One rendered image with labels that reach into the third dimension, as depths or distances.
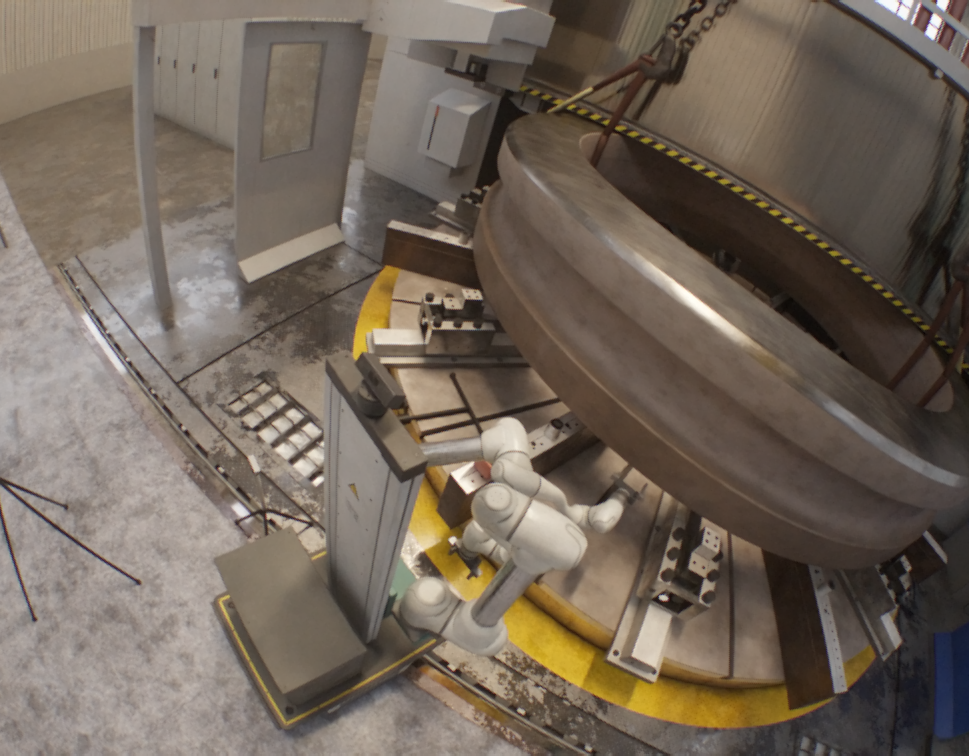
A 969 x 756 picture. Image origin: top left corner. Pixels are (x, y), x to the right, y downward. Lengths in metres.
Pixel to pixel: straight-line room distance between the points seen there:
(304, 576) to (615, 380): 1.68
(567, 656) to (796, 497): 1.51
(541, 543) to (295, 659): 0.95
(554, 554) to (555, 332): 1.56
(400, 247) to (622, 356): 2.33
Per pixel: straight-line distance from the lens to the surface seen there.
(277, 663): 1.72
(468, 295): 3.09
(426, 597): 1.63
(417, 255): 4.08
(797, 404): 2.10
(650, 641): 2.56
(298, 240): 4.84
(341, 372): 1.04
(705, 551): 2.52
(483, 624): 1.60
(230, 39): 7.69
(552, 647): 2.81
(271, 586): 1.79
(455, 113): 5.65
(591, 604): 2.63
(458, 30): 3.77
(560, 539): 1.20
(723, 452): 2.41
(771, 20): 5.11
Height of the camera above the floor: 2.52
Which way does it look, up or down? 42 degrees down
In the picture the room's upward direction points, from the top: 20 degrees clockwise
